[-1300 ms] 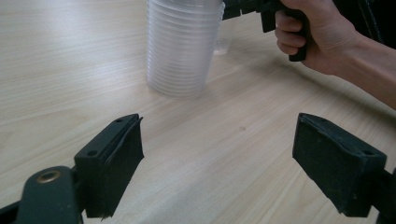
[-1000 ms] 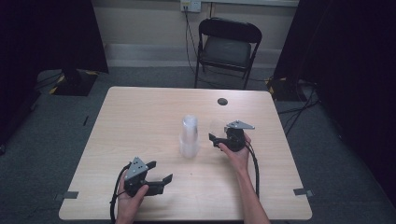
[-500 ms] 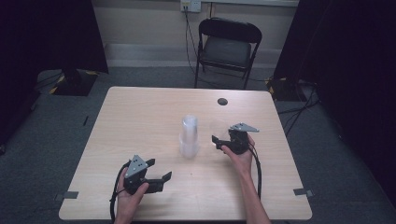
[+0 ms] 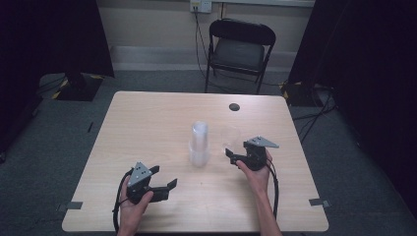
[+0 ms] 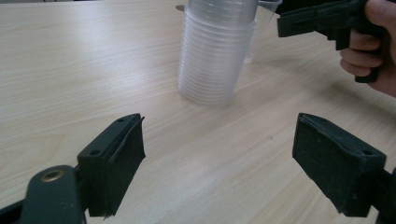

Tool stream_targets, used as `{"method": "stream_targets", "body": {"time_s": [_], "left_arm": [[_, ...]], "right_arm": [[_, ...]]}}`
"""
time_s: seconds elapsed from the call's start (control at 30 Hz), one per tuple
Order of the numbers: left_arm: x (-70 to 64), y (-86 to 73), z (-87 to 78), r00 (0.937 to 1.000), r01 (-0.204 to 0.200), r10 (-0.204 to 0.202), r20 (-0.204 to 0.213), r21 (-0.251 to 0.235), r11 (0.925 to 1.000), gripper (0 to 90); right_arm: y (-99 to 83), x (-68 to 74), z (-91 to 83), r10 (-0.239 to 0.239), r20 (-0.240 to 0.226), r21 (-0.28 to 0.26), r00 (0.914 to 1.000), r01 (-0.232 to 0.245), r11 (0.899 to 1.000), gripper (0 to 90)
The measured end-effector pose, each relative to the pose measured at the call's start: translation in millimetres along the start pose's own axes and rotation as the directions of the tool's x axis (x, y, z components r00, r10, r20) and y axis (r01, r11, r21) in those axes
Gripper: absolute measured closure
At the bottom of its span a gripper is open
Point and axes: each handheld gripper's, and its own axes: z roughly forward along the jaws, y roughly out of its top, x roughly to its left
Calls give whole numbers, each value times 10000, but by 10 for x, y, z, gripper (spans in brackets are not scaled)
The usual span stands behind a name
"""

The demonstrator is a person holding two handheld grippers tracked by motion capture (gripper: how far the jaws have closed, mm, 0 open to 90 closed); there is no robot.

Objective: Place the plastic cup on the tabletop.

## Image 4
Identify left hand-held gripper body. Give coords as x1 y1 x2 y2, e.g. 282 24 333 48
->
125 160 171 207

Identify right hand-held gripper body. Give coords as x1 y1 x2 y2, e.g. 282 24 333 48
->
229 135 280 172

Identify single clear plastic cup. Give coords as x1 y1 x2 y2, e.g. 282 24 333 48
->
220 125 242 155

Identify stack of clear plastic cups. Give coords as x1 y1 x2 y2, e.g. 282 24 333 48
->
188 120 211 168

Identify person's right hand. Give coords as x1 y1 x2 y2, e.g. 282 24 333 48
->
236 148 273 196

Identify person's left hand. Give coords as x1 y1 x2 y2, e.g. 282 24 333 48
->
117 184 154 236

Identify grey tape strip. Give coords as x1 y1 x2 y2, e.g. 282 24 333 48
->
56 201 84 212
308 198 331 208

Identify black stand base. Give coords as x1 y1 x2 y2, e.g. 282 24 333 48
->
51 72 105 102
280 80 326 108

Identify black folding chair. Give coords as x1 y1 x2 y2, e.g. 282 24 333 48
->
204 18 277 95

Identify dark curtain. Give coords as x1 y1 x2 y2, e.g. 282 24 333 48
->
0 0 115 155
287 0 417 210

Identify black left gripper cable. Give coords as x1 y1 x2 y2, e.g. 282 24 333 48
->
111 167 135 234

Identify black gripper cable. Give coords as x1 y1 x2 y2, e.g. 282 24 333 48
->
265 158 280 220
111 167 135 234

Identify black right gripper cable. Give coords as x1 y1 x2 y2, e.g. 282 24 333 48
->
265 158 280 220

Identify black floor cables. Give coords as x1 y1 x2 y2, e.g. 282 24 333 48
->
290 86 339 145

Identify black wall socket cable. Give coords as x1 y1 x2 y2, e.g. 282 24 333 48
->
193 7 217 89

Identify white wall socket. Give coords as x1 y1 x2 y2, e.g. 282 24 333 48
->
189 0 213 15

